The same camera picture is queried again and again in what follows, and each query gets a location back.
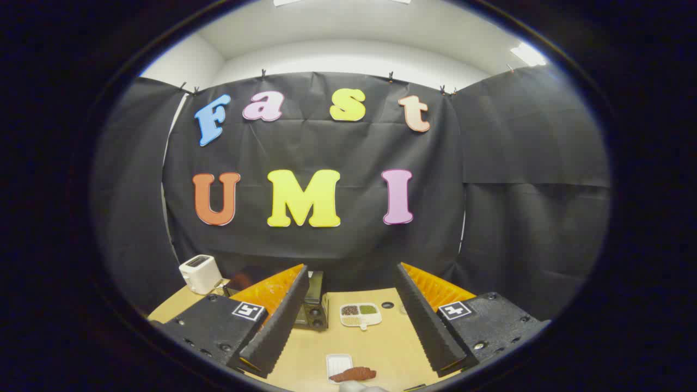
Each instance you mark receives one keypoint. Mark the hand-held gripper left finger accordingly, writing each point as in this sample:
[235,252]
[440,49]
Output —
[283,321]

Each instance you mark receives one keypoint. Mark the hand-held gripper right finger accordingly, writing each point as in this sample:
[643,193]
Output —
[427,321]

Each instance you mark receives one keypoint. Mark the black toaster oven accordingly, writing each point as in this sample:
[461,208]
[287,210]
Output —
[315,316]

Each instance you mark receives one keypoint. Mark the red meat slice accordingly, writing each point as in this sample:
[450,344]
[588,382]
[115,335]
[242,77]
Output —
[356,374]

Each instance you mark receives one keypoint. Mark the white toaster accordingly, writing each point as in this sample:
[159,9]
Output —
[200,272]

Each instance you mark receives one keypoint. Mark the white rectangular dish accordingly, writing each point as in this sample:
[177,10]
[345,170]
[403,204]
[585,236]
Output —
[336,362]

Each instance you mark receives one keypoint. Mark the white divided seasoning dish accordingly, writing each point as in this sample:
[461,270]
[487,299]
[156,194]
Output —
[359,316]

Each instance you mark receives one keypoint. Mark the ceiling light panel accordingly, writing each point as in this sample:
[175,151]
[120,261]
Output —
[527,54]

